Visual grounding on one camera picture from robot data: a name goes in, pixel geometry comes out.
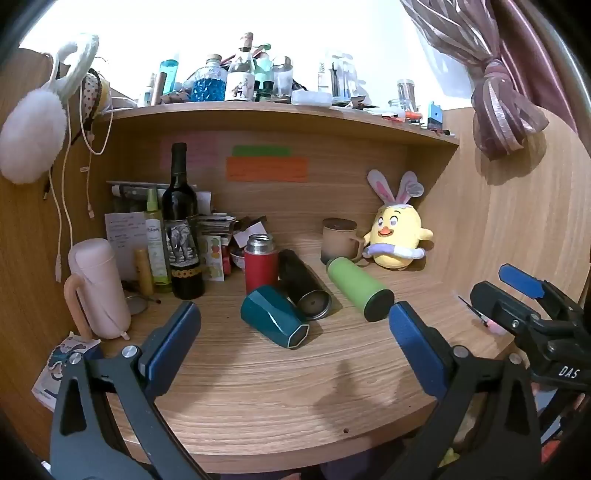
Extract pink-tipped pen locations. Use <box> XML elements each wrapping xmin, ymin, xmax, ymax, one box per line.
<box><xmin>458</xmin><ymin>296</ymin><xmax>507</xmax><ymax>336</ymax></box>

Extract red thermos flask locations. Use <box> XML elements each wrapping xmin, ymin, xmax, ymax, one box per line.
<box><xmin>243</xmin><ymin>233</ymin><xmax>279</xmax><ymax>295</ymax></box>

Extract clear glass jar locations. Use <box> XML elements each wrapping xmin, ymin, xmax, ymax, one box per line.
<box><xmin>271</xmin><ymin>56</ymin><xmax>294</xmax><ymax>97</ymax></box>

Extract white cable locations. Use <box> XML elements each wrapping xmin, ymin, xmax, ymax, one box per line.
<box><xmin>42</xmin><ymin>78</ymin><xmax>114</xmax><ymax>283</ymax></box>

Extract teal faceted cup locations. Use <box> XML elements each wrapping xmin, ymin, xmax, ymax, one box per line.
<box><xmin>240</xmin><ymin>285</ymin><xmax>310</xmax><ymax>350</ymax></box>

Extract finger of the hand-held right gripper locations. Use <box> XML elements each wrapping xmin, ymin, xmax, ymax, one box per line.
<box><xmin>499</xmin><ymin>263</ymin><xmax>591</xmax><ymax>324</ymax></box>
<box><xmin>469</xmin><ymin>281</ymin><xmax>542</xmax><ymax>343</ymax></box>

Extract white and blue packet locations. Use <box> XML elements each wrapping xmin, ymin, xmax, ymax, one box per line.
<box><xmin>31</xmin><ymin>336</ymin><xmax>102</xmax><ymax>409</ymax></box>

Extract polka-dot headband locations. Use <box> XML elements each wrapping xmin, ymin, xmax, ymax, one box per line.
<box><xmin>69</xmin><ymin>68</ymin><xmax>113</xmax><ymax>144</ymax></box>

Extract green sticky note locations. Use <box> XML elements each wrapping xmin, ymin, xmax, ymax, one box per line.
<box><xmin>232</xmin><ymin>145</ymin><xmax>293</xmax><ymax>158</ymax></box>

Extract orange sticky note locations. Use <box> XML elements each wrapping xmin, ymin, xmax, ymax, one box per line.
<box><xmin>226</xmin><ymin>156</ymin><xmax>309</xmax><ymax>182</ymax></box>

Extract pink bottle with handle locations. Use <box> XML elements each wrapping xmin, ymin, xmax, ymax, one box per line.
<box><xmin>63</xmin><ymin>239</ymin><xmax>133</xmax><ymax>341</ymax></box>

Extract dark wine bottle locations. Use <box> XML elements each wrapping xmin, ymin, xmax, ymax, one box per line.
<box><xmin>161</xmin><ymin>143</ymin><xmax>206</xmax><ymax>300</ymax></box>

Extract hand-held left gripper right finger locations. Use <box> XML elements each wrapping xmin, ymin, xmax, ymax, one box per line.
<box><xmin>379</xmin><ymin>301</ymin><xmax>542</xmax><ymax>480</ymax></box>

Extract pink curtain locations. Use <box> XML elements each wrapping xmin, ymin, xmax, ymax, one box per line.
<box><xmin>399</xmin><ymin>0</ymin><xmax>591</xmax><ymax>162</ymax></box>

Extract bottle of blue beads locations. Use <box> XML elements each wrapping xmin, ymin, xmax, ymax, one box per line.
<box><xmin>191</xmin><ymin>54</ymin><xmax>229</xmax><ymax>103</ymax></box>

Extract yellow chick plush toy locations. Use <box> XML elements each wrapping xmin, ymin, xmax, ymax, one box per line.
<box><xmin>361</xmin><ymin>169</ymin><xmax>435</xmax><ymax>271</ymax></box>

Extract brown ceramic mug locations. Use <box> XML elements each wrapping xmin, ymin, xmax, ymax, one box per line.
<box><xmin>321</xmin><ymin>218</ymin><xmax>366</xmax><ymax>267</ymax></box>

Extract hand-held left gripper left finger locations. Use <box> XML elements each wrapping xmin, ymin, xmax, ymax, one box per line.
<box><xmin>48</xmin><ymin>301</ymin><xmax>218</xmax><ymax>480</ymax></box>

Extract pink sticky note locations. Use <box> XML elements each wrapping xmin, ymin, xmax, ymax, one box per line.
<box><xmin>159</xmin><ymin>134</ymin><xmax>219</xmax><ymax>172</ymax></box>

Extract yellow tube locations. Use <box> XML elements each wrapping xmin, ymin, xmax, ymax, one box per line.
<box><xmin>134</xmin><ymin>248</ymin><xmax>155</xmax><ymax>296</ymax></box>

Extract stack of papers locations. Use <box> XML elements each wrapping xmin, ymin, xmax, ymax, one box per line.
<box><xmin>196</xmin><ymin>188</ymin><xmax>269</xmax><ymax>241</ymax></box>

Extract black thermos cup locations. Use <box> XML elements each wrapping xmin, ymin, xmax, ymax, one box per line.
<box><xmin>277</xmin><ymin>249</ymin><xmax>332</xmax><ymax>321</ymax></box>

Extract white paper note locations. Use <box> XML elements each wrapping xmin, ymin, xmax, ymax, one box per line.
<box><xmin>104</xmin><ymin>211</ymin><xmax>149</xmax><ymax>282</ymax></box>

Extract green spray bottle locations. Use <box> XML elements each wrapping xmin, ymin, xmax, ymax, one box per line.
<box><xmin>144</xmin><ymin>188</ymin><xmax>172</xmax><ymax>294</ymax></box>

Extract teal plastic bottle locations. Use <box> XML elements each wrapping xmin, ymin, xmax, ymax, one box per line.
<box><xmin>159</xmin><ymin>59</ymin><xmax>180</xmax><ymax>95</ymax></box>

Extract clear plastic organiser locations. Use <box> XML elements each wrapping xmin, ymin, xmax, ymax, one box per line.
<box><xmin>318</xmin><ymin>52</ymin><xmax>360</xmax><ymax>99</ymax></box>

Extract white labelled liquor bottle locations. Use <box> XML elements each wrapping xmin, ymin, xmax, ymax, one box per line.
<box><xmin>225</xmin><ymin>32</ymin><xmax>256</xmax><ymax>102</ymax></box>

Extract fruit sticker sheet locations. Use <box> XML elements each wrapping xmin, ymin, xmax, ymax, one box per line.
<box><xmin>201</xmin><ymin>235</ymin><xmax>225</xmax><ymax>282</ymax></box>

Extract green cup with black base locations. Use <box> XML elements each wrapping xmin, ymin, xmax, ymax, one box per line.
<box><xmin>326</xmin><ymin>257</ymin><xmax>395</xmax><ymax>323</ymax></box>

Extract white fluffy earmuffs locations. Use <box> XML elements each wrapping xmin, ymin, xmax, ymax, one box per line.
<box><xmin>0</xmin><ymin>33</ymin><xmax>100</xmax><ymax>184</ymax></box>

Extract white plastic box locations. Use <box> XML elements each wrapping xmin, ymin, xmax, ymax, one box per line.
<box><xmin>291</xmin><ymin>89</ymin><xmax>333</xmax><ymax>106</ymax></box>

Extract white tube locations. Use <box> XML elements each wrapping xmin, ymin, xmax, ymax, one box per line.
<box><xmin>110</xmin><ymin>183</ymin><xmax>168</xmax><ymax>200</ymax></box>

